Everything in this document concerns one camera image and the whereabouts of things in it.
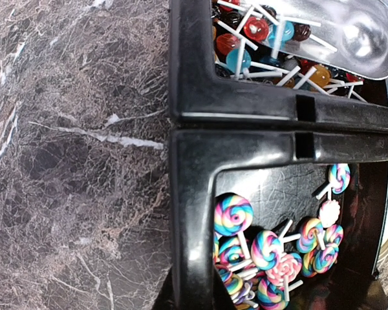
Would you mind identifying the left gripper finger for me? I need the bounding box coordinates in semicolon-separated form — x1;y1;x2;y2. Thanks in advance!
152;269;175;310

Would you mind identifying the metal scoop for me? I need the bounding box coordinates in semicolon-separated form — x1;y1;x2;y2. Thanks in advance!
259;1;388;80

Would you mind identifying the black three-compartment candy tray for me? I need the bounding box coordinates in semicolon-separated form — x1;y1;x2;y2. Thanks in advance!
169;1;388;309

